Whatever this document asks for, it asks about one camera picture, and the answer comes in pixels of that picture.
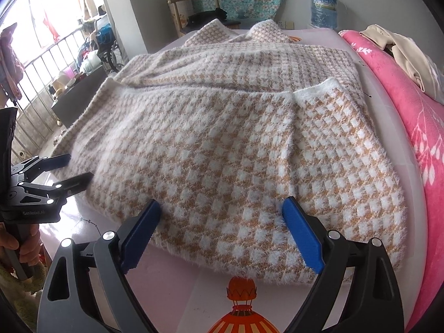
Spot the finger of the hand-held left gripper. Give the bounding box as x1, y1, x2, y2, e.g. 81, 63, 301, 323
10, 153, 72, 181
19, 171, 94, 206

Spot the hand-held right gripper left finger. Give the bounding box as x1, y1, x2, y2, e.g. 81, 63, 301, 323
36, 199, 162, 333

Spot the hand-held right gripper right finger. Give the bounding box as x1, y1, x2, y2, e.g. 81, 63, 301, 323
281, 196, 405, 333

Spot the beige houndstooth fuzzy sweater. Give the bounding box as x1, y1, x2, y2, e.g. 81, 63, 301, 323
52, 19, 408, 283

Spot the person's left forearm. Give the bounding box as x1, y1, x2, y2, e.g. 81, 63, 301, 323
0, 260, 47, 323

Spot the person's left hand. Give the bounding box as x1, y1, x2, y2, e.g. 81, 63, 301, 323
0, 224, 41, 268

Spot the pink balloon print mat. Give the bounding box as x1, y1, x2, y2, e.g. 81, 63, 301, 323
33, 26, 427, 333

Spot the dark grey cabinet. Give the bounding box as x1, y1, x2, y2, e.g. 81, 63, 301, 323
51, 64, 120, 129

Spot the dusky hanging garment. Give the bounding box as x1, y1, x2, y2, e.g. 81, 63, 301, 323
0, 22, 25, 101

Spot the metal balcony railing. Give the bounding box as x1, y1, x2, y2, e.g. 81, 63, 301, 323
0, 28, 91, 160

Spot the wheelchair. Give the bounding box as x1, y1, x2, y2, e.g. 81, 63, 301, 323
92, 17, 125, 73

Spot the pink floral blanket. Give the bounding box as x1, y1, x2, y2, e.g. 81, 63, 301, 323
338, 29, 444, 333

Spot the hanging pink garment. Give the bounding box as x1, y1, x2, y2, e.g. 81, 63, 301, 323
42, 9, 61, 40

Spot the hanging beige garment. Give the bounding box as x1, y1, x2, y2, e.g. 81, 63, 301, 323
71, 0, 99, 25

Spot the white garment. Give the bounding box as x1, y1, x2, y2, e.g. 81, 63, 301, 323
416, 55, 444, 99

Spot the black bag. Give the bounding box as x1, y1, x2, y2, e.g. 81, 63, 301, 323
187, 7, 228, 25

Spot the blue water bottle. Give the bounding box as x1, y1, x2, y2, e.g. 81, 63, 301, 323
310, 0, 339, 30

